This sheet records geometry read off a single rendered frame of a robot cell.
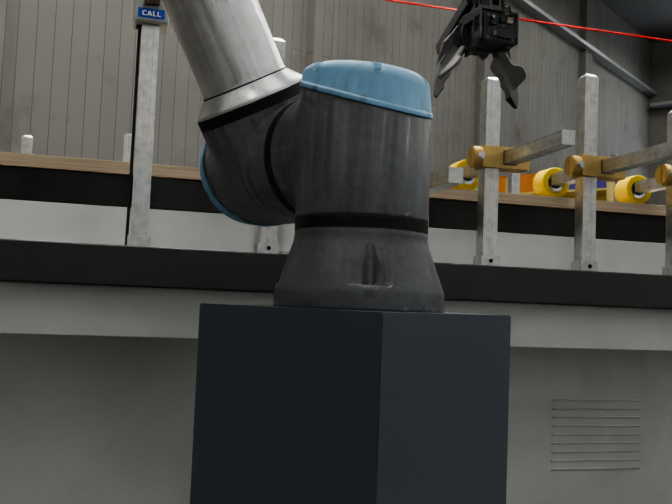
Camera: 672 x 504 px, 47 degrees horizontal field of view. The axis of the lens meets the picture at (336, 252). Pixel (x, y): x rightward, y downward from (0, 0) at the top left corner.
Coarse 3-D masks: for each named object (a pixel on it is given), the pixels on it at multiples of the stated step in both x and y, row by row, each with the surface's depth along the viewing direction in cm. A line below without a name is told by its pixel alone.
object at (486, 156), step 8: (472, 152) 175; (480, 152) 173; (488, 152) 174; (496, 152) 175; (472, 160) 175; (480, 160) 174; (488, 160) 174; (496, 160) 175; (480, 168) 176; (504, 168) 175; (512, 168) 176; (520, 168) 176; (528, 168) 177
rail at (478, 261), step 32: (0, 256) 146; (32, 256) 147; (64, 256) 149; (96, 256) 150; (128, 256) 152; (160, 256) 153; (192, 256) 155; (224, 256) 156; (256, 256) 158; (480, 256) 173; (192, 288) 155; (224, 288) 156; (256, 288) 158; (448, 288) 169; (480, 288) 170; (512, 288) 172; (544, 288) 174; (576, 288) 176; (608, 288) 179; (640, 288) 181
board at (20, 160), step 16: (0, 160) 168; (16, 160) 169; (32, 160) 170; (48, 160) 170; (64, 160) 171; (80, 160) 172; (96, 160) 173; (160, 176) 176; (176, 176) 177; (192, 176) 178; (448, 192) 194; (464, 192) 195; (560, 208) 203; (608, 208) 206; (624, 208) 207; (640, 208) 208; (656, 208) 210
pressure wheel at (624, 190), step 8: (632, 176) 210; (640, 176) 210; (616, 184) 214; (624, 184) 210; (632, 184) 209; (616, 192) 213; (624, 192) 210; (632, 192) 210; (624, 200) 211; (632, 200) 209; (640, 200) 210
